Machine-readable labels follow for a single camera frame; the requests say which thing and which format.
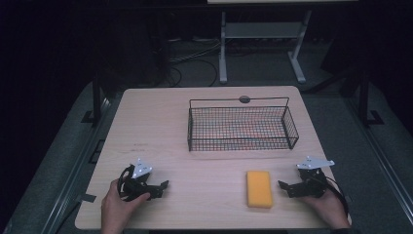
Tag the person's left hand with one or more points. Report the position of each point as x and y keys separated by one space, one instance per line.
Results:
x=118 y=204

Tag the person's right hand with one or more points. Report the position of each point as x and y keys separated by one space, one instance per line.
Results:
x=326 y=206

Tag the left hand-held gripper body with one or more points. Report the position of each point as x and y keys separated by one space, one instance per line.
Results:
x=140 y=170

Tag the black metal post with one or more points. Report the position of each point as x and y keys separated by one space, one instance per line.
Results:
x=364 y=97
x=96 y=97

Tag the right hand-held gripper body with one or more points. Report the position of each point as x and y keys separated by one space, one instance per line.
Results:
x=312 y=180

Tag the yellow sponge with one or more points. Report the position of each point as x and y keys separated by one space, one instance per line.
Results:
x=259 y=189

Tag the grey tape strip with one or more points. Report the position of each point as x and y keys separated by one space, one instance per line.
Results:
x=87 y=197

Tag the dark round table grommet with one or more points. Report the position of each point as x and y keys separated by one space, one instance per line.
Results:
x=244 y=99

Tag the white metal stand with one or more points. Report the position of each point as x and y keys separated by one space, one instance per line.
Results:
x=259 y=30

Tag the aluminium floor rail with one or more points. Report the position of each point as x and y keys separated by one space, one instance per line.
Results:
x=380 y=152
x=76 y=169

